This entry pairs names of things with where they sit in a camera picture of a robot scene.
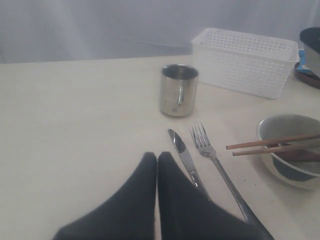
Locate silver fork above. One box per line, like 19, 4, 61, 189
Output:
191, 122, 274, 240

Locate steel cup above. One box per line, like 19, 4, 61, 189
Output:
159, 64, 199, 117

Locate wooden chopstick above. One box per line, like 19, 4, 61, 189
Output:
225, 133, 320, 150
232, 142, 320, 156

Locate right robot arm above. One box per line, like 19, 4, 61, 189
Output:
299, 27, 320, 77

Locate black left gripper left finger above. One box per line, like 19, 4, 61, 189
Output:
54, 152, 158, 240

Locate blue chips bag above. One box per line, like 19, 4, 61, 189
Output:
295, 49, 318, 77

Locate brown wooden plate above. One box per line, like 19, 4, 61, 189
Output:
294, 62, 320, 89

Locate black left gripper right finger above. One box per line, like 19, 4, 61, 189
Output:
157, 152, 264, 240

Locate silver table knife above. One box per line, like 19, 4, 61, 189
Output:
167, 128, 211, 201

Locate speckled glass bowl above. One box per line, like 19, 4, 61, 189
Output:
256, 114, 320, 190

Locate white perforated plastic basket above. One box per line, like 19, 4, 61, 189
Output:
191, 28, 299, 100

